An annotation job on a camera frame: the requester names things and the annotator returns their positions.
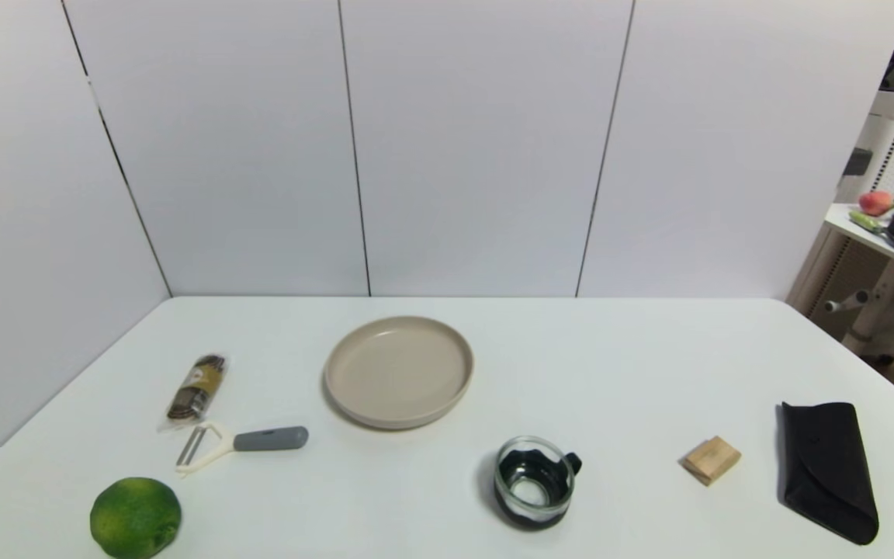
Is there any green lime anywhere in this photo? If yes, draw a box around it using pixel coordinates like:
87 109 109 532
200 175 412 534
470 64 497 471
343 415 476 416
90 477 182 559

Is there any beige round plate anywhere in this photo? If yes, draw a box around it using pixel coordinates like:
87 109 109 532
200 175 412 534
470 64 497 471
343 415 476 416
324 315 475 430

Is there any glass cup black handle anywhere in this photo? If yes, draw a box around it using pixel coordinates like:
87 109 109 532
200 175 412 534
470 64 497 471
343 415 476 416
493 436 583 532

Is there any white side table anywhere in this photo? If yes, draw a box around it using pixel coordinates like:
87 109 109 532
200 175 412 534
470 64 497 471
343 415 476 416
824 203 894 359

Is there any black glasses pouch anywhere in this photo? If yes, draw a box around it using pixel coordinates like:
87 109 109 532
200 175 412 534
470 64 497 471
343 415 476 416
778 401 880 546

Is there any green handled tool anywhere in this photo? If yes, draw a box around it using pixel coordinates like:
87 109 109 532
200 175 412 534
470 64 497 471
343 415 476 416
849 210 892 236

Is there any brown cookie packet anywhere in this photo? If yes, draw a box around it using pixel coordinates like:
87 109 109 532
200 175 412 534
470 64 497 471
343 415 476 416
158 353 230 432

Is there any white peeler grey handle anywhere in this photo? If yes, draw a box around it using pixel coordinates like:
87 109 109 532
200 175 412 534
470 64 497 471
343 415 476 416
175 422 310 477

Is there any small wooden block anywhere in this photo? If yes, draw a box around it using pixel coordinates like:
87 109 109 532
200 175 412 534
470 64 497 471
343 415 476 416
681 436 743 487

